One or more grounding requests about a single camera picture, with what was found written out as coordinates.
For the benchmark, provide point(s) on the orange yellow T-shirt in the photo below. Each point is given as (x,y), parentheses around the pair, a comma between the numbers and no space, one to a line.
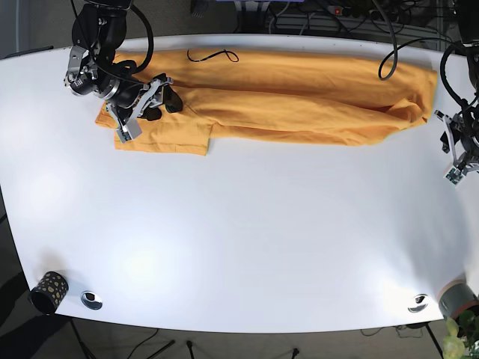
(287,97)

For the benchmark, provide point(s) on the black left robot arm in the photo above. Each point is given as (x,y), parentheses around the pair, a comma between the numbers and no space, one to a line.
(466,13)

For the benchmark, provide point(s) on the right silver table grommet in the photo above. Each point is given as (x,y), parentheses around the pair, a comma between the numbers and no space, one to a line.
(418,303)

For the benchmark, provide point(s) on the black dotted cup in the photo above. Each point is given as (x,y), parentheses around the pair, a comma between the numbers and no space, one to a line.
(50,291)

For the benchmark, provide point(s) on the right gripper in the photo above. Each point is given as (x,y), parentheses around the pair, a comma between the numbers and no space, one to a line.
(142,100)

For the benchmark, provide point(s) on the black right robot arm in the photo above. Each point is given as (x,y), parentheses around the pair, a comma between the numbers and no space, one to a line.
(98,31)

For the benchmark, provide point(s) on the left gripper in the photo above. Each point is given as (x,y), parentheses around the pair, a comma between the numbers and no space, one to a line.
(460,142)

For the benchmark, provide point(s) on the grey plant pot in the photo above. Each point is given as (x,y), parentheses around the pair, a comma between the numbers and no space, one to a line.
(455,298)

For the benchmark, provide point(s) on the silver table grommet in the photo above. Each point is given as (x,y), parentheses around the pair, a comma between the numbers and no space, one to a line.
(91,300)
(418,303)

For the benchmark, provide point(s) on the left silver table grommet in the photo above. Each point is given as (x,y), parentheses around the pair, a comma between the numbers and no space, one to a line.
(91,300)

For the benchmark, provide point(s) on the green potted plant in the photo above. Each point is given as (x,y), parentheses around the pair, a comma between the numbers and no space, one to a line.
(462,338)

